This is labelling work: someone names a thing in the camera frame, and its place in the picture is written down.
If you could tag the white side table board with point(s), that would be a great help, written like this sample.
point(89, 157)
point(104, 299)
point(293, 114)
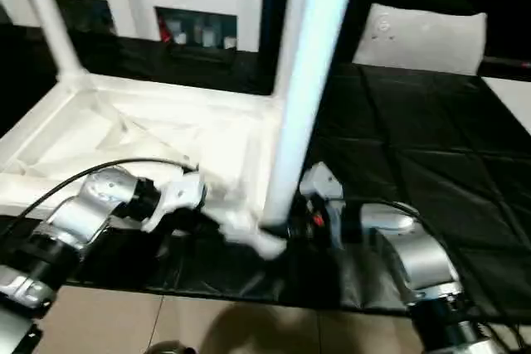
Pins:
point(512, 93)

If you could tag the small white jar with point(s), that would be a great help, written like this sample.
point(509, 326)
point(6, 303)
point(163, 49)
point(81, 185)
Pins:
point(230, 42)
point(180, 37)

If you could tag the white plastic chair shell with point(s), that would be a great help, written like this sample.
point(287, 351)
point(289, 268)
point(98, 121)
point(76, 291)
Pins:
point(415, 43)

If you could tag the black flat monitor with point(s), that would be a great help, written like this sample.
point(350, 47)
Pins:
point(508, 62)

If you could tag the white plastic table leg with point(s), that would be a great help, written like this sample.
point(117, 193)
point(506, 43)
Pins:
point(307, 80)
point(290, 39)
point(50, 18)

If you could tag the white plastic table top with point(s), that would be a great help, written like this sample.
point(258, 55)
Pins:
point(124, 97)

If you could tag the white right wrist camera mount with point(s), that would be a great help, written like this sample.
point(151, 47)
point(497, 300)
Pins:
point(323, 182)

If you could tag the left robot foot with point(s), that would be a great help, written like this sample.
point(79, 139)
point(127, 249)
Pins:
point(170, 347)

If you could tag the red packet in cabinet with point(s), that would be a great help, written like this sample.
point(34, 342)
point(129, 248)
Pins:
point(164, 30)

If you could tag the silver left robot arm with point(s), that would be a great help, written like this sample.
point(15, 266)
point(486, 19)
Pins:
point(91, 200)

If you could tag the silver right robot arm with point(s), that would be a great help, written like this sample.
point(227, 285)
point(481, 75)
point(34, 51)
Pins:
point(415, 254)

